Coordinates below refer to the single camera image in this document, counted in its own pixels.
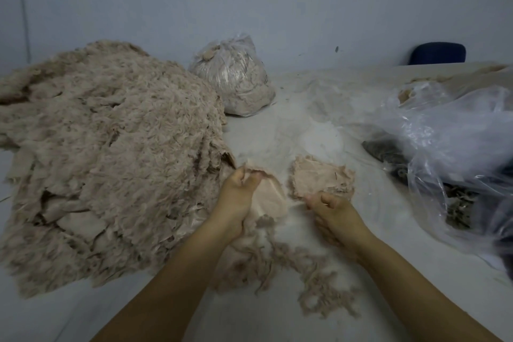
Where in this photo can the person's left hand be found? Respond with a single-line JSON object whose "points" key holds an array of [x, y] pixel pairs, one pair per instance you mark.
{"points": [[234, 201]]}

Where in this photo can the person's right hand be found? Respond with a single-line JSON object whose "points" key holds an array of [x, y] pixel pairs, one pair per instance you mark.
{"points": [[341, 221]]}

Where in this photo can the beige fabric piece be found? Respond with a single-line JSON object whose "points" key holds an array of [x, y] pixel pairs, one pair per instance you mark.
{"points": [[271, 197]]}

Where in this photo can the stack of sorted beige pieces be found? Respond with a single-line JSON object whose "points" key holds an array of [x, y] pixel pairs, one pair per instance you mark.
{"points": [[319, 173]]}

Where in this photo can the large pile beige fabric scraps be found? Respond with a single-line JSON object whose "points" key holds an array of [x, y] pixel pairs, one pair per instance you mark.
{"points": [[104, 153]]}

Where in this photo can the person's right forearm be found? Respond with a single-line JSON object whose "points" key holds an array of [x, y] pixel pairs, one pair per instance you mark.
{"points": [[425, 298]]}

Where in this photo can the person's left forearm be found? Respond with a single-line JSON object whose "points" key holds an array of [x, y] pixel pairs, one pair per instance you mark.
{"points": [[164, 290]]}

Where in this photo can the beige fur pile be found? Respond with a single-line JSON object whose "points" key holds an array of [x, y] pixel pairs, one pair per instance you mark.
{"points": [[449, 83]]}

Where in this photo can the beige frayed thread scraps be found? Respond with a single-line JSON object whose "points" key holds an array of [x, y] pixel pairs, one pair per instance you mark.
{"points": [[320, 294]]}

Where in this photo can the clear bag of beige scraps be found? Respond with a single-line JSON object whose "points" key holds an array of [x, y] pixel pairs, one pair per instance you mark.
{"points": [[234, 77]]}

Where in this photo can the large clear plastic bag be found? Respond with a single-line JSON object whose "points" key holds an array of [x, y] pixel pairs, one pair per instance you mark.
{"points": [[457, 137]]}

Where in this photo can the blue chair back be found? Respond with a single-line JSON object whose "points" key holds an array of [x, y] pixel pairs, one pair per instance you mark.
{"points": [[438, 53]]}

